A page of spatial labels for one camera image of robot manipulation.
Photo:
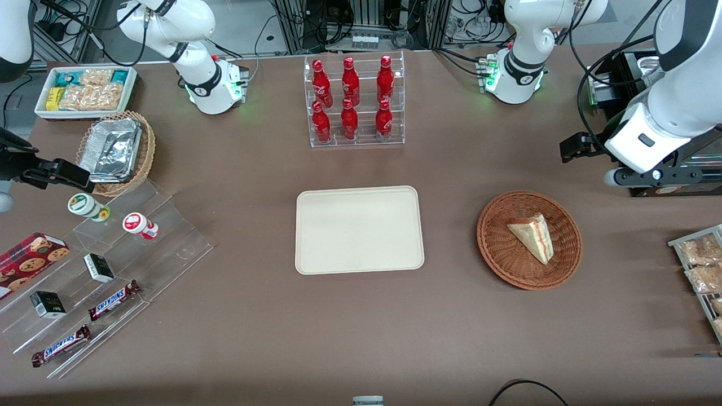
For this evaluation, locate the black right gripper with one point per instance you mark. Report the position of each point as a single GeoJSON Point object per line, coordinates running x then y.
{"type": "Point", "coordinates": [12, 164]}

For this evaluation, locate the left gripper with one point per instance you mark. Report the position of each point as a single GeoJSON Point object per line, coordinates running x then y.
{"type": "Point", "coordinates": [599, 137]}

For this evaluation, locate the triangle sandwich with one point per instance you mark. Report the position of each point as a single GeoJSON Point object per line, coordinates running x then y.
{"type": "Point", "coordinates": [533, 237]}

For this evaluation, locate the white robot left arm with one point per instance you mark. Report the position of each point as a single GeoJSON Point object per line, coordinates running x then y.
{"type": "Point", "coordinates": [688, 84]}

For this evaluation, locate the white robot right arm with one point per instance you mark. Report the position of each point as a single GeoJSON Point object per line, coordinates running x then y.
{"type": "Point", "coordinates": [208, 90]}

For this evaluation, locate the light tan wicker basket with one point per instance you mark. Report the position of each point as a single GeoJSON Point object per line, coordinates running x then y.
{"type": "Point", "coordinates": [148, 146]}

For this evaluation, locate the brown round wicker basket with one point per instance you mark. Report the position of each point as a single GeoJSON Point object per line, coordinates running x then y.
{"type": "Point", "coordinates": [502, 254]}

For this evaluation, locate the cream plastic tray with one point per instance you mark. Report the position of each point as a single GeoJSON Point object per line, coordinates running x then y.
{"type": "Point", "coordinates": [359, 230]}

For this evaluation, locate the green-lid white jar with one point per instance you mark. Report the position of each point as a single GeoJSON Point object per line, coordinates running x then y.
{"type": "Point", "coordinates": [84, 205]}

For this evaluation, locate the silver foil container stack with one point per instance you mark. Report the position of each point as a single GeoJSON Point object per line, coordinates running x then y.
{"type": "Point", "coordinates": [110, 149]}

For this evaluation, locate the yellow snack packet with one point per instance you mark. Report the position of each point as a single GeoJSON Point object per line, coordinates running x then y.
{"type": "Point", "coordinates": [53, 98]}

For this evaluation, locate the large clear cracker bag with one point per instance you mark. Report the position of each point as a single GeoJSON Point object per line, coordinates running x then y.
{"type": "Point", "coordinates": [90, 97]}

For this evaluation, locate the red tartan cookie box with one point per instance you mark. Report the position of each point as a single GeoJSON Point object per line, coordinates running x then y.
{"type": "Point", "coordinates": [28, 262]}

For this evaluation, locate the red-lid white jar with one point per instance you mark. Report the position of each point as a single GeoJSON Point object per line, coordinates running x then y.
{"type": "Point", "coordinates": [136, 224]}

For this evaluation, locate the small black carton box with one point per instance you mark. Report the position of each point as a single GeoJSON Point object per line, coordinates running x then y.
{"type": "Point", "coordinates": [98, 268]}
{"type": "Point", "coordinates": [48, 304]}

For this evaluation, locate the green snack packet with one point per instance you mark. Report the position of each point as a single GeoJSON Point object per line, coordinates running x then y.
{"type": "Point", "coordinates": [67, 79]}

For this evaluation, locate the white plastic snack bin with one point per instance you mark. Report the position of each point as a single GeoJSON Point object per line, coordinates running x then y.
{"type": "Point", "coordinates": [131, 98]}

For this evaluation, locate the small clear cracker bag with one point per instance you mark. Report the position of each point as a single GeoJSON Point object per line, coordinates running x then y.
{"type": "Point", "coordinates": [96, 76]}

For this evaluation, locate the teal snack packet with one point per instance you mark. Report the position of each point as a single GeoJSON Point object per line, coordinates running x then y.
{"type": "Point", "coordinates": [119, 76]}

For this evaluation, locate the Snickers chocolate bar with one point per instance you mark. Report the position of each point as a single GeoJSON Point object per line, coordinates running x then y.
{"type": "Point", "coordinates": [61, 345]}
{"type": "Point", "coordinates": [113, 300]}

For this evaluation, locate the clear acrylic stepped shelf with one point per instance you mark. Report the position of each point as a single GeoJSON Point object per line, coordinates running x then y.
{"type": "Point", "coordinates": [163, 265]}

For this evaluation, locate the grey metal snack rack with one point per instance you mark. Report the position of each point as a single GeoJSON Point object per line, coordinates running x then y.
{"type": "Point", "coordinates": [677, 243]}

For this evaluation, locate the clear bag of pastries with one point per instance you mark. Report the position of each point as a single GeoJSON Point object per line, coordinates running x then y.
{"type": "Point", "coordinates": [716, 305]}
{"type": "Point", "coordinates": [699, 251]}
{"type": "Point", "coordinates": [705, 279]}

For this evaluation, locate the red cola bottle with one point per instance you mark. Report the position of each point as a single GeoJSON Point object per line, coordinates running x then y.
{"type": "Point", "coordinates": [322, 84]}
{"type": "Point", "coordinates": [383, 121]}
{"type": "Point", "coordinates": [321, 124]}
{"type": "Point", "coordinates": [349, 121]}
{"type": "Point", "coordinates": [350, 83]}
{"type": "Point", "coordinates": [385, 82]}

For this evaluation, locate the clear acrylic bottle rack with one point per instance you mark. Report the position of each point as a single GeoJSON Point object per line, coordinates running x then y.
{"type": "Point", "coordinates": [364, 121]}

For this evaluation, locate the white power strip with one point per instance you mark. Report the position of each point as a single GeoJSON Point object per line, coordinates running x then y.
{"type": "Point", "coordinates": [365, 40]}

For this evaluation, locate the small grey device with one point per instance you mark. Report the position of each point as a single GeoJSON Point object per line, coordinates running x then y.
{"type": "Point", "coordinates": [368, 401]}

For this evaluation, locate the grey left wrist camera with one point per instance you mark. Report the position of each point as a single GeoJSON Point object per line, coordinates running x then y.
{"type": "Point", "coordinates": [610, 177]}

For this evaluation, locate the aluminium frame rack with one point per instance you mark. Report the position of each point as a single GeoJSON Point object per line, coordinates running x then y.
{"type": "Point", "coordinates": [293, 25]}

